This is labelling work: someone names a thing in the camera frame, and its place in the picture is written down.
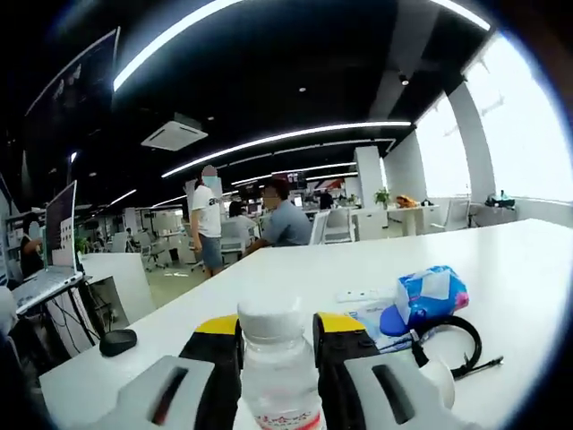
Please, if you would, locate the white table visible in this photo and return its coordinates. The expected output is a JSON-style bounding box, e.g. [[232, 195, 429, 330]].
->
[[38, 218, 573, 430]]

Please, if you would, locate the ceiling air conditioner unit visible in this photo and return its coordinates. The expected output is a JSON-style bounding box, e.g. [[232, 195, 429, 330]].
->
[[140, 111, 210, 153]]

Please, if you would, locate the long ceiling light strip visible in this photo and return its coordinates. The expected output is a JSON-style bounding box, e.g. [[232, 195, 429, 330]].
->
[[160, 120, 413, 179], [111, 0, 252, 93]]

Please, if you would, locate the light blue wet wipes pack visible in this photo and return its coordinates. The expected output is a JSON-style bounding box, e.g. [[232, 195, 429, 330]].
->
[[344, 304, 432, 355]]

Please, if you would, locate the black computer mouse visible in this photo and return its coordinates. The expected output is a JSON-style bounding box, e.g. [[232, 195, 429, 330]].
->
[[98, 328, 138, 358]]

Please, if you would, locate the white power strip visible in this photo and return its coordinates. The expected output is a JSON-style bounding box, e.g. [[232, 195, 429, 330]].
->
[[336, 286, 404, 304]]

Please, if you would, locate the green object on far desk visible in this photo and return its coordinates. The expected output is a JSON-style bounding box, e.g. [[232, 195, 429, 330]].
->
[[484, 189, 517, 209]]

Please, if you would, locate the black cable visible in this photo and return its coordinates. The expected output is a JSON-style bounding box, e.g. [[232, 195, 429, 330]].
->
[[410, 315, 506, 382]]

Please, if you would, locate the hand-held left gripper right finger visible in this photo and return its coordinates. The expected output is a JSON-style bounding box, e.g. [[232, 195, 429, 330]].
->
[[312, 312, 474, 430]]

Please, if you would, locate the silver laptop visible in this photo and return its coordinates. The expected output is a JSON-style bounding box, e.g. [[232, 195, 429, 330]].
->
[[11, 179, 86, 315]]

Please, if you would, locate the clear plastic water bottle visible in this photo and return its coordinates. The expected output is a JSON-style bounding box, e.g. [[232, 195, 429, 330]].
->
[[235, 297, 327, 430]]

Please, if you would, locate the white side desk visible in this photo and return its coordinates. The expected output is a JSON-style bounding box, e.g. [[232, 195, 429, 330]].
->
[[82, 253, 157, 324]]

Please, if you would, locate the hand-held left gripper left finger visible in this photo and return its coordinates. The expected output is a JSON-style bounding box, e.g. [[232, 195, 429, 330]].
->
[[100, 313, 246, 430]]

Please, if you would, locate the blue tissue pack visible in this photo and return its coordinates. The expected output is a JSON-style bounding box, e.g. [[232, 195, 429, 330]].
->
[[379, 264, 471, 338]]

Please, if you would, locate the black laptop stand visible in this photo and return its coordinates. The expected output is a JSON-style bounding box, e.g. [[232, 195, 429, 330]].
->
[[42, 275, 102, 356]]

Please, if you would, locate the white office chair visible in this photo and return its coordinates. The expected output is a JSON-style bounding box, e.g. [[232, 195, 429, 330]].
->
[[308, 210, 331, 245]]

